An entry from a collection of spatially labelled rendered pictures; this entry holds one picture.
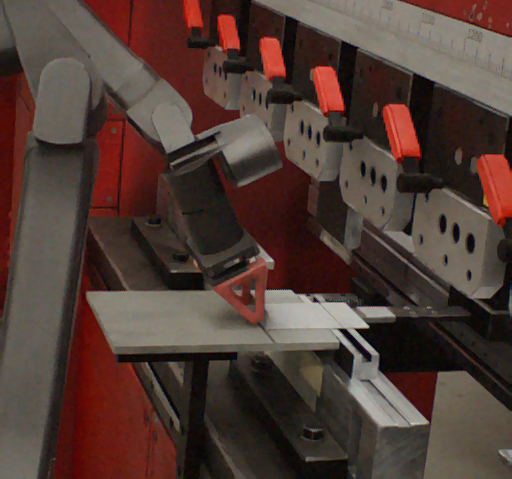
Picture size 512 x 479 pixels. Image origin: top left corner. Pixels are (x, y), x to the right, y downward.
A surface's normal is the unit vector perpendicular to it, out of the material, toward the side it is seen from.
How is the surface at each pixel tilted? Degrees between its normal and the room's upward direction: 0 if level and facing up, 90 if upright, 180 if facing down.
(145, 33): 90
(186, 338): 0
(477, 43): 90
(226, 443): 0
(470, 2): 90
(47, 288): 66
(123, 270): 0
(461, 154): 90
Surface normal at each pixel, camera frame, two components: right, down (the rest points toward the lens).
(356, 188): -0.95, 0.00
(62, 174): 0.07, 0.04
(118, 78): -0.11, -0.22
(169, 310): 0.09, -0.96
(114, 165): 0.29, 0.29
